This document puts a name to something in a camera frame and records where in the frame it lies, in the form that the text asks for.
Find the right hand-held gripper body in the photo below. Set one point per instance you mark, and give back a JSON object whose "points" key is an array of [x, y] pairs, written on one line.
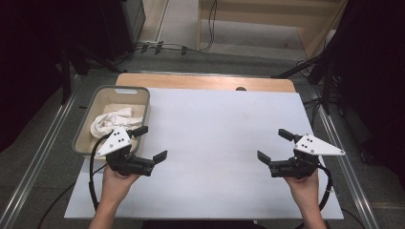
{"points": [[315, 147]]}

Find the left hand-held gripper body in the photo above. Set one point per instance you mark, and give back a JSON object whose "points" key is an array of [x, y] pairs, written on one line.
{"points": [[116, 141]]}

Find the white cloth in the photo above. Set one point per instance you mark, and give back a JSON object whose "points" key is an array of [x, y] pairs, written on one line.
{"points": [[111, 121]]}

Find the grey plastic bin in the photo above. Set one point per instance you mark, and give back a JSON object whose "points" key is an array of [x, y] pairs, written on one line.
{"points": [[106, 98]]}

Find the person's right hand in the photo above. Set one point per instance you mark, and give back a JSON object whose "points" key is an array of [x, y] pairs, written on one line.
{"points": [[304, 189]]}

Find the person's left hand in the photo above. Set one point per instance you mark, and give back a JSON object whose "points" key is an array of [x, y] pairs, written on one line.
{"points": [[114, 186]]}

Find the white table mat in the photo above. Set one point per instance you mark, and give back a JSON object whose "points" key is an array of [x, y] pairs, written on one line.
{"points": [[207, 143]]}

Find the black tripod stand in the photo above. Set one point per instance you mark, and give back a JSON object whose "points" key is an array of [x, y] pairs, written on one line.
{"points": [[66, 79], [326, 86]]}

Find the wooden table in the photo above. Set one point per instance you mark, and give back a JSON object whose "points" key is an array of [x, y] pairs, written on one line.
{"points": [[191, 82]]}

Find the person's dark clothing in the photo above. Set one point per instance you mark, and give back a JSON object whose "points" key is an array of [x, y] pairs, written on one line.
{"points": [[203, 225]]}

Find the dark curtain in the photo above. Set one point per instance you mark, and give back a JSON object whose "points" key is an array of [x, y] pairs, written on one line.
{"points": [[31, 63], [375, 79]]}

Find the black cabinet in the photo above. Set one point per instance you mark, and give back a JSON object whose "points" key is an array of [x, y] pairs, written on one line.
{"points": [[127, 25]]}

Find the light wooden panel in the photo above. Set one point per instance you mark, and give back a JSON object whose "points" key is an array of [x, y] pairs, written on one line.
{"points": [[154, 19]]}

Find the light wooden shelf unit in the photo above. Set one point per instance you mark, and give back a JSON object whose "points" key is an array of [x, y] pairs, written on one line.
{"points": [[251, 12]]}

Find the aluminium frame rail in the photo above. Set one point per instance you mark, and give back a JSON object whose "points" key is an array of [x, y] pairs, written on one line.
{"points": [[347, 171], [38, 159]]}

